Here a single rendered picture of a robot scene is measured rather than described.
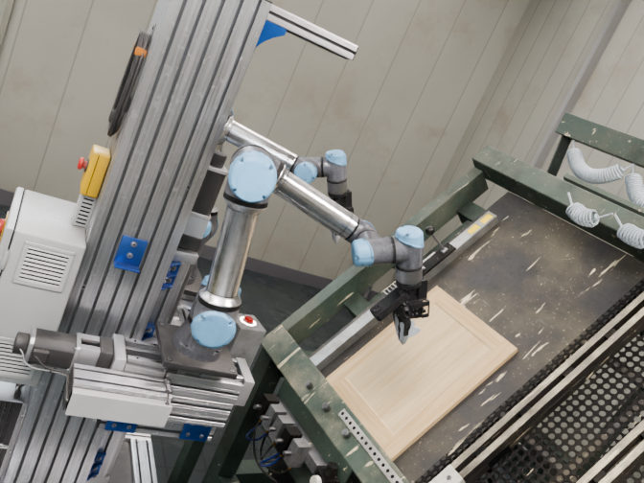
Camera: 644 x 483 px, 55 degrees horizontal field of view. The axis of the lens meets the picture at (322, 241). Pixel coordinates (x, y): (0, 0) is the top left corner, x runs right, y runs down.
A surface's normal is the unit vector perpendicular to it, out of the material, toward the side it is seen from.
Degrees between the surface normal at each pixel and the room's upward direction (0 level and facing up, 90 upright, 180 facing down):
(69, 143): 90
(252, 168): 83
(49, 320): 90
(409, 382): 55
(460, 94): 90
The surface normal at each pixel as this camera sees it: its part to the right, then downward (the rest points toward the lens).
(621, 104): -0.85, -0.26
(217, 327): 0.09, 0.44
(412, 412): -0.40, -0.65
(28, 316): 0.33, 0.39
